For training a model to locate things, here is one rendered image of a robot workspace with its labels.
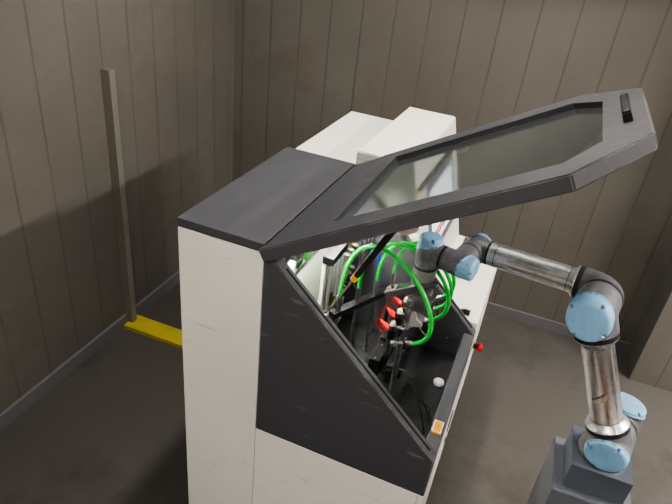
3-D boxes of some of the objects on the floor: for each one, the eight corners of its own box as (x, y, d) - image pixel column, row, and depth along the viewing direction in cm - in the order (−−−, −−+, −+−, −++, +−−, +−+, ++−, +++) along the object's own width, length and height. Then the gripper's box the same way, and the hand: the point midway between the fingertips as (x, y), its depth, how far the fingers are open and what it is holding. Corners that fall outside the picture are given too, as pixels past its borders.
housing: (248, 566, 230) (264, 243, 154) (189, 536, 238) (175, 216, 162) (365, 360, 345) (407, 117, 269) (322, 345, 353) (351, 104, 277)
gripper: (434, 289, 176) (422, 343, 187) (441, 275, 184) (429, 328, 194) (408, 281, 179) (397, 334, 189) (415, 268, 186) (404, 320, 197)
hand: (405, 325), depth 192 cm, fingers closed
